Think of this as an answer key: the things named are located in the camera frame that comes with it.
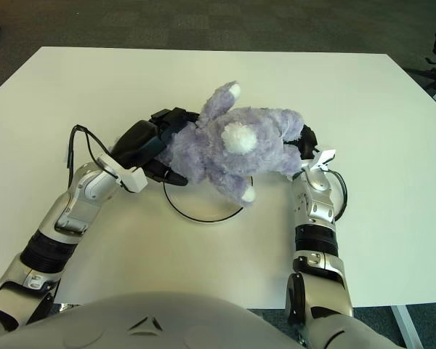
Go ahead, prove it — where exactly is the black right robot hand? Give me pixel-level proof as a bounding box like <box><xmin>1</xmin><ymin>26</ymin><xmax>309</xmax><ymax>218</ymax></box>
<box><xmin>283</xmin><ymin>124</ymin><xmax>320</xmax><ymax>161</ymax></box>

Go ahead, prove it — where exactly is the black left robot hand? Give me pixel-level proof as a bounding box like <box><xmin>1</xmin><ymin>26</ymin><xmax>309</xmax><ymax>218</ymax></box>
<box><xmin>110</xmin><ymin>108</ymin><xmax>201</xmax><ymax>187</ymax></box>

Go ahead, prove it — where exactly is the purple plush bunny doll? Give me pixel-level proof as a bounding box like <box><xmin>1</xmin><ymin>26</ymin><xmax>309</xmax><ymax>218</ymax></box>
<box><xmin>156</xmin><ymin>81</ymin><xmax>306</xmax><ymax>208</ymax></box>

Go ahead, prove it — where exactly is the white plate with black rim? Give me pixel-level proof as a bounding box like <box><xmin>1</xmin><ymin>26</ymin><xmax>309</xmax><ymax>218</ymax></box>
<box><xmin>163</xmin><ymin>174</ymin><xmax>255</xmax><ymax>223</ymax></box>

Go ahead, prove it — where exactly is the silver robot torso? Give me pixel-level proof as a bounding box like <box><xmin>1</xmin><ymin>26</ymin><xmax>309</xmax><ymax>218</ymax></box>
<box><xmin>0</xmin><ymin>292</ymin><xmax>306</xmax><ymax>349</ymax></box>

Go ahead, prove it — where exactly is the white table leg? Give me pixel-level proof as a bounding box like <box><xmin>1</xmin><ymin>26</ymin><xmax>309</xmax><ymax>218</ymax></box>
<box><xmin>390</xmin><ymin>305</ymin><xmax>424</xmax><ymax>349</ymax></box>

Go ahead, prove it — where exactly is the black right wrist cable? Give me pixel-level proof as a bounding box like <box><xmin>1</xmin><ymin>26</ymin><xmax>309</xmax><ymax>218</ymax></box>
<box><xmin>326</xmin><ymin>169</ymin><xmax>348</xmax><ymax>221</ymax></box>

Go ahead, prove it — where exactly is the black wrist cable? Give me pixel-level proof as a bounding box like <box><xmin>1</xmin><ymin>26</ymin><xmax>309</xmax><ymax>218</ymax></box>
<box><xmin>65</xmin><ymin>124</ymin><xmax>132</xmax><ymax>175</ymax></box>
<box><xmin>326</xmin><ymin>169</ymin><xmax>348</xmax><ymax>221</ymax></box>

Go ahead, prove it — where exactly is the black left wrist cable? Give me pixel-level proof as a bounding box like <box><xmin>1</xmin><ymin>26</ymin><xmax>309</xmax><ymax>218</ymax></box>
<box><xmin>65</xmin><ymin>124</ymin><xmax>132</xmax><ymax>175</ymax></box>

